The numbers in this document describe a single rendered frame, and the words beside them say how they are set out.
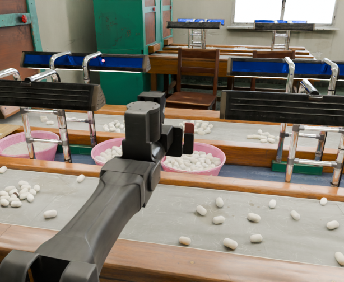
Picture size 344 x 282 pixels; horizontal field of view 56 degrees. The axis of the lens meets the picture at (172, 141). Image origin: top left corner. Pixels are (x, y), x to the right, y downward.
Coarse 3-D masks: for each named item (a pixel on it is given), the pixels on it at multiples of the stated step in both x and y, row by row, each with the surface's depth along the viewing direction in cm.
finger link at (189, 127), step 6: (186, 126) 66; (192, 126) 66; (186, 132) 67; (192, 132) 66; (186, 138) 67; (192, 138) 66; (186, 144) 67; (192, 144) 67; (186, 150) 68; (192, 150) 67
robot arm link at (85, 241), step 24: (120, 168) 49; (144, 168) 49; (96, 192) 43; (120, 192) 43; (144, 192) 48; (96, 216) 38; (120, 216) 41; (48, 240) 34; (72, 240) 34; (96, 240) 35; (0, 264) 31; (24, 264) 31; (48, 264) 32; (72, 264) 30; (96, 264) 34
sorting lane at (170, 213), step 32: (64, 192) 109; (160, 192) 109; (192, 192) 109; (224, 192) 109; (32, 224) 94; (64, 224) 94; (128, 224) 94; (160, 224) 94; (192, 224) 94; (224, 224) 94; (256, 224) 94; (288, 224) 94; (320, 224) 94; (256, 256) 82; (288, 256) 82; (320, 256) 82
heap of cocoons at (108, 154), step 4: (112, 148) 143; (116, 148) 141; (120, 148) 143; (104, 152) 140; (108, 152) 137; (112, 152) 138; (116, 152) 139; (120, 152) 138; (96, 156) 134; (100, 156) 137; (104, 156) 136; (108, 156) 134; (112, 156) 134; (100, 160) 133; (104, 160) 131
